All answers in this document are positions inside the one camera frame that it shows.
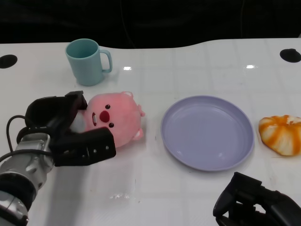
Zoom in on black backdrop curtain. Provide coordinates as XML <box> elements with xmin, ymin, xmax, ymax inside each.
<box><xmin>0</xmin><ymin>0</ymin><xmax>301</xmax><ymax>50</ymax></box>

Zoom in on pink plush doll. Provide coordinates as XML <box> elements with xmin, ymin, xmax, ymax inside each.
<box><xmin>70</xmin><ymin>91</ymin><xmax>146</xmax><ymax>149</ymax></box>

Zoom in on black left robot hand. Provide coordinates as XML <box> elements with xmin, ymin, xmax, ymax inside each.
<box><xmin>24</xmin><ymin>90</ymin><xmax>117</xmax><ymax>167</ymax></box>

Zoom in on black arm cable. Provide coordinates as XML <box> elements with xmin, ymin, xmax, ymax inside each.
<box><xmin>0</xmin><ymin>114</ymin><xmax>53</xmax><ymax>163</ymax></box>

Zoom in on purple plastic plate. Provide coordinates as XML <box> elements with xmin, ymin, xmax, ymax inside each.
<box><xmin>160</xmin><ymin>95</ymin><xmax>255</xmax><ymax>171</ymax></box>

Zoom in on orange striped bread toy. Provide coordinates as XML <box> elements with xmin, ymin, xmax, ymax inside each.
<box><xmin>258</xmin><ymin>114</ymin><xmax>301</xmax><ymax>157</ymax></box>

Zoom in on black table grommet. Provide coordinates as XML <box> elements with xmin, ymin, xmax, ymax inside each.
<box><xmin>279</xmin><ymin>48</ymin><xmax>301</xmax><ymax>64</ymax></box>
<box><xmin>0</xmin><ymin>54</ymin><xmax>18</xmax><ymax>69</ymax></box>

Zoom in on teal plastic mug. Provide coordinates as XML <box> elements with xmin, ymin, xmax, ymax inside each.
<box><xmin>65</xmin><ymin>39</ymin><xmax>113</xmax><ymax>87</ymax></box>

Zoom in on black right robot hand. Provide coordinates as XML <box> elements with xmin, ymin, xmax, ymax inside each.
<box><xmin>213</xmin><ymin>171</ymin><xmax>301</xmax><ymax>226</ymax></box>

